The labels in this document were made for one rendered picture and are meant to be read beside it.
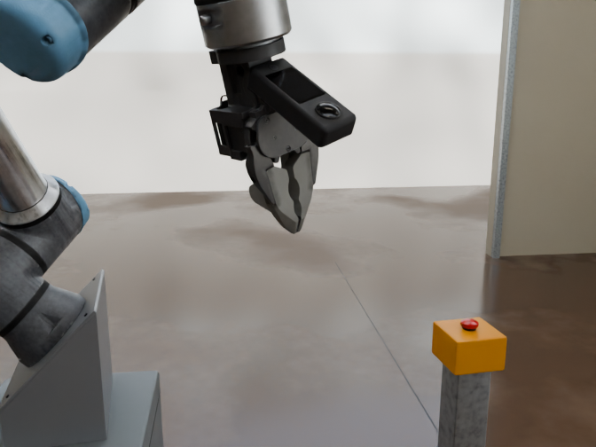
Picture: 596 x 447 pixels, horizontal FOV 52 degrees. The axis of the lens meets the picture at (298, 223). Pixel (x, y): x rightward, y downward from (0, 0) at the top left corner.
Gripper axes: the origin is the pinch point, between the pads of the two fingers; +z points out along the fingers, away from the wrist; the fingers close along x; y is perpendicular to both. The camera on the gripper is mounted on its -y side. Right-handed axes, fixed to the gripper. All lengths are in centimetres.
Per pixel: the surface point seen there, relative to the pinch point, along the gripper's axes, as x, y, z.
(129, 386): -1, 84, 65
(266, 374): -105, 193, 183
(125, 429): 8, 66, 62
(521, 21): -454, 235, 62
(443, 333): -50, 22, 54
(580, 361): -249, 86, 218
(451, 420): -46, 18, 73
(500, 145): -417, 237, 160
